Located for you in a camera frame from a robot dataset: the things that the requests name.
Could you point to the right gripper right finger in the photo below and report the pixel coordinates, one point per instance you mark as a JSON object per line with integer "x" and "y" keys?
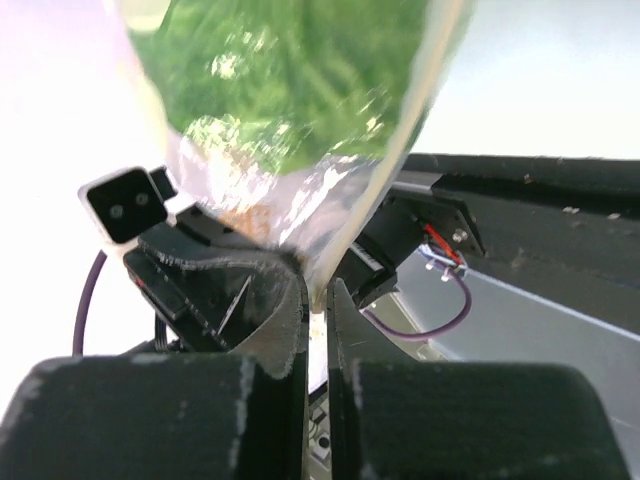
{"x": 393, "y": 417}

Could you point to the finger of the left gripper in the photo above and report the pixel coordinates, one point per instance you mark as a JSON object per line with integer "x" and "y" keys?
{"x": 213, "y": 298}

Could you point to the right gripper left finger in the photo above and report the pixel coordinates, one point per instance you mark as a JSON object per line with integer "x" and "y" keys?
{"x": 235, "y": 415}

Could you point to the clear polka dot zip bag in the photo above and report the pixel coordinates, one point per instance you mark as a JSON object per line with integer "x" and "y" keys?
{"x": 317, "y": 211}

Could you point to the green fake lettuce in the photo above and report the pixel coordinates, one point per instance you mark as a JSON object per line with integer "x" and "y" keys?
{"x": 286, "y": 83}

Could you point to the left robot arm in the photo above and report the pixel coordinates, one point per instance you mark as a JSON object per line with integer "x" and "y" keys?
{"x": 398, "y": 227}

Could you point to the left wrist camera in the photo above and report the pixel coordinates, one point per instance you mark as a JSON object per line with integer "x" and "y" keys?
{"x": 127, "y": 202}

